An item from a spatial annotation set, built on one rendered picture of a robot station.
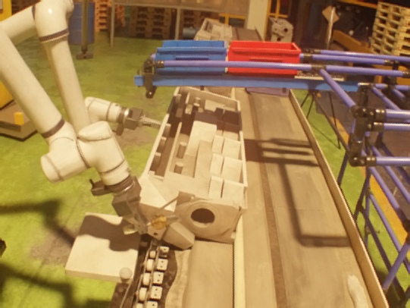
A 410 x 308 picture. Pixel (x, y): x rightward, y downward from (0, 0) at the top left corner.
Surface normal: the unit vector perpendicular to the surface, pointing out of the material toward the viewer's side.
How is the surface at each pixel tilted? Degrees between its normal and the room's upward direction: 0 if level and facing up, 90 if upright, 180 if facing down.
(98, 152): 82
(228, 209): 90
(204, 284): 0
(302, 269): 0
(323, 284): 0
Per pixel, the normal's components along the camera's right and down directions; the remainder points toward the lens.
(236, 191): 0.22, -0.66
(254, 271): 0.09, -0.89
